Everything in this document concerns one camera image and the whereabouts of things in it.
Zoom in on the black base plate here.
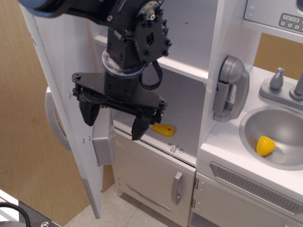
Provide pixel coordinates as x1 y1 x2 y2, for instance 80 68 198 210
18 201 60 227

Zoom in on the grey oven vent panel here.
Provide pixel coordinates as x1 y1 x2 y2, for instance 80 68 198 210
209 162 303 215

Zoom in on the toy microwave with keypad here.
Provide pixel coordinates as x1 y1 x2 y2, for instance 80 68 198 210
242 0 303 43

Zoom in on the yellow toy corn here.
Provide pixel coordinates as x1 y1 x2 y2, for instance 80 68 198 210
256 136 276 157

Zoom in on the black cable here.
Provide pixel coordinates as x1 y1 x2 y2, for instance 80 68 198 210
0 202 31 227

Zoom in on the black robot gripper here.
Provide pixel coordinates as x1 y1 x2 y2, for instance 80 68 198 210
71 72 168 140

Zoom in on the grey fridge door handle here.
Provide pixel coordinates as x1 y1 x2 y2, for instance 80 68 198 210
45 87 71 151

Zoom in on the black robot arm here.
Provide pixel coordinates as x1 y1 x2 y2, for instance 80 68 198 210
21 0 171 140

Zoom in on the white fridge door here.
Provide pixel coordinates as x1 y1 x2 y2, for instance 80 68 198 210
21 7 105 219

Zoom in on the grey toy sink basin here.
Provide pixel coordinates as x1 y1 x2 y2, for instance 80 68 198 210
239 106 303 171

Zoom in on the grey toy telephone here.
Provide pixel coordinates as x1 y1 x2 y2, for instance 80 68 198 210
213 56 250 122

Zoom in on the grey toy faucet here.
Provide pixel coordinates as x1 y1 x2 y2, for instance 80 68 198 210
259 67 303 110

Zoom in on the white toy kitchen cabinet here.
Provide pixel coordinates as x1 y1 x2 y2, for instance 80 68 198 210
112 0 303 227

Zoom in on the grey freezer door handle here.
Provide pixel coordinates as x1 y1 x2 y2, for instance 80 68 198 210
171 172 183 205

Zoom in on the grey ice dispenser panel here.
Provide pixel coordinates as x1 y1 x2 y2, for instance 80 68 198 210
92 108 116 166

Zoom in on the yellow toy tool handle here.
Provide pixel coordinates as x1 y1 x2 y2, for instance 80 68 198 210
149 124 175 137

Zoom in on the white lower freezer door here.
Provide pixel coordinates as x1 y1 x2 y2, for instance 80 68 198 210
113 133 196 227

